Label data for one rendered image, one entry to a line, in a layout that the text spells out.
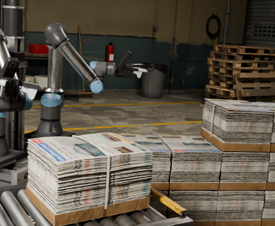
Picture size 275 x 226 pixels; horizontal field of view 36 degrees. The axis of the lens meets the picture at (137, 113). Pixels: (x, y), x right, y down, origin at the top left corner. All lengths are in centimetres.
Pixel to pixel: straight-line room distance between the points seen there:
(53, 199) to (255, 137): 136
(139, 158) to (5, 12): 116
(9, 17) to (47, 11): 662
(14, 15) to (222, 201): 152
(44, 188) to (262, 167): 141
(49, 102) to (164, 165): 75
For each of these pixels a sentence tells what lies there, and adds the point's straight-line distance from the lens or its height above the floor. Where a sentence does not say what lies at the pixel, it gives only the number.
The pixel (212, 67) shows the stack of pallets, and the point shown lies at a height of 81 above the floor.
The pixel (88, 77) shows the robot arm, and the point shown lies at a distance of 245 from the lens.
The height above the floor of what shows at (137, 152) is 103.
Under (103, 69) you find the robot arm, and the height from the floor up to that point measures 121.
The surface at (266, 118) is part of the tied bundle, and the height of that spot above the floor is 103.
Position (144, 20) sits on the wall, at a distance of 986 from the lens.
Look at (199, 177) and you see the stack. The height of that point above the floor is 68.
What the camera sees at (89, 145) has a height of 103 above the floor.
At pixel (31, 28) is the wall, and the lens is 880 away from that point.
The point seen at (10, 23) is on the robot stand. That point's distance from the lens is 229.
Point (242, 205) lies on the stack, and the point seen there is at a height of 52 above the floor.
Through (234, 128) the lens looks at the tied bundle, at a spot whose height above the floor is 97.
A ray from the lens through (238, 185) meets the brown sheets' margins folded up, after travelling 250.
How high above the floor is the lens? 145
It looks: 11 degrees down
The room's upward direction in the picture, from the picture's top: 4 degrees clockwise
